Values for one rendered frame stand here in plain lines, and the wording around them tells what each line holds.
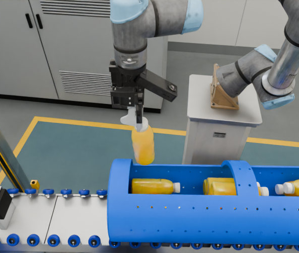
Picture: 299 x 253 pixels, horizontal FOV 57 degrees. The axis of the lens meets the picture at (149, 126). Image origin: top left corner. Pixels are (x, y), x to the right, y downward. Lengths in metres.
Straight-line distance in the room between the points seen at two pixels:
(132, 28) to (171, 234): 0.63
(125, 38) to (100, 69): 2.06
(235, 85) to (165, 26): 0.69
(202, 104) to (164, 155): 1.30
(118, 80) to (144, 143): 0.23
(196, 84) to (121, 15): 0.88
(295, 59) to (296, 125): 2.22
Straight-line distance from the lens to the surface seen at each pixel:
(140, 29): 0.59
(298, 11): 0.83
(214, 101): 1.29
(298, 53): 0.94
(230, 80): 1.23
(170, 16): 0.60
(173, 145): 2.61
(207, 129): 1.30
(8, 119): 3.18
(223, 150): 1.41
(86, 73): 2.71
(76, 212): 1.22
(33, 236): 1.16
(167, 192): 1.09
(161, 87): 0.68
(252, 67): 1.21
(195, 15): 0.62
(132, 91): 0.68
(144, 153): 0.86
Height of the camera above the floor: 1.98
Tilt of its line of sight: 46 degrees down
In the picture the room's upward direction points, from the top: straight up
